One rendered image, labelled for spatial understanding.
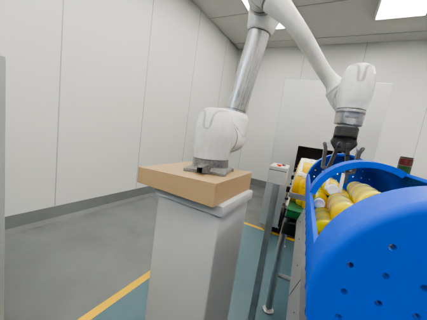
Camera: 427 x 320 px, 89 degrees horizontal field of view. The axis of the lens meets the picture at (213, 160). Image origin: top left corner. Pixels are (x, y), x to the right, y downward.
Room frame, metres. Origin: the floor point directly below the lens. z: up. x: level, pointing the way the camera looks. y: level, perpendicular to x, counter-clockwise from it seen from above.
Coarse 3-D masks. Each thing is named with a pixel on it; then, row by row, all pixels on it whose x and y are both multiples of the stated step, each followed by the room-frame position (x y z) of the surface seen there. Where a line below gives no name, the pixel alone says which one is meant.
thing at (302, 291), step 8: (304, 216) 0.97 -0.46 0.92; (304, 224) 0.86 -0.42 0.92; (304, 232) 0.78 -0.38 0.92; (304, 240) 0.71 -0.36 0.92; (304, 248) 0.65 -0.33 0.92; (304, 256) 0.61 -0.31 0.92; (304, 264) 0.56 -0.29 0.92; (304, 272) 0.52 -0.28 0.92; (304, 280) 0.49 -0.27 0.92; (304, 288) 0.46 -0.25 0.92; (304, 296) 0.44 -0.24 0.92; (304, 304) 0.41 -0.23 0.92
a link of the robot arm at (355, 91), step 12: (348, 72) 0.77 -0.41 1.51; (360, 72) 0.74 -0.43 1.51; (372, 72) 0.74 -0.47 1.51; (348, 84) 0.75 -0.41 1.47; (360, 84) 0.73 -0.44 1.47; (372, 84) 0.74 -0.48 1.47; (336, 96) 0.82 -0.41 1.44; (348, 96) 0.75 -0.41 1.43; (360, 96) 0.73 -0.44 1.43; (360, 108) 0.74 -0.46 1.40
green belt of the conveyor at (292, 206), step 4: (288, 204) 1.18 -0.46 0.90; (292, 204) 1.20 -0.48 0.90; (296, 204) 1.21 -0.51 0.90; (288, 208) 1.14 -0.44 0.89; (292, 208) 1.13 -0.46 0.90; (296, 208) 1.13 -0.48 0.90; (300, 208) 1.14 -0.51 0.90; (288, 212) 1.13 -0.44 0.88; (292, 212) 1.12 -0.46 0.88; (296, 212) 1.12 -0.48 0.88; (300, 212) 1.11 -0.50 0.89; (288, 216) 1.13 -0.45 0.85; (292, 216) 1.12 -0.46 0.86; (296, 216) 1.11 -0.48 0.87
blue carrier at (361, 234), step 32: (320, 160) 0.96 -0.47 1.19; (352, 160) 0.62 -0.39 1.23; (384, 192) 0.26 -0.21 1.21; (416, 192) 0.23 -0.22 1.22; (352, 224) 0.23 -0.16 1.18; (384, 224) 0.21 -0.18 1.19; (416, 224) 0.20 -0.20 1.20; (320, 256) 0.23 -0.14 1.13; (352, 256) 0.21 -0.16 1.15; (384, 256) 0.20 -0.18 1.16; (416, 256) 0.20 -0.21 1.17; (320, 288) 0.22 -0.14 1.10; (352, 288) 0.21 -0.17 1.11; (384, 288) 0.20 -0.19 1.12; (416, 288) 0.19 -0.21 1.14
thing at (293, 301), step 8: (304, 208) 1.08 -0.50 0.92; (296, 224) 1.08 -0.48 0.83; (296, 232) 0.94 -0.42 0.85; (296, 240) 0.85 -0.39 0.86; (296, 248) 0.77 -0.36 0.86; (296, 256) 0.70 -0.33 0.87; (296, 264) 0.65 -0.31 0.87; (296, 272) 0.60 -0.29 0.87; (296, 280) 0.56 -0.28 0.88; (296, 288) 0.52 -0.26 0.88; (288, 296) 0.54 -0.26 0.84; (296, 296) 0.49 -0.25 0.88; (288, 304) 0.50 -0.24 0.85; (296, 304) 0.46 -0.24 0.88; (288, 312) 0.47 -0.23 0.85; (296, 312) 0.43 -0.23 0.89
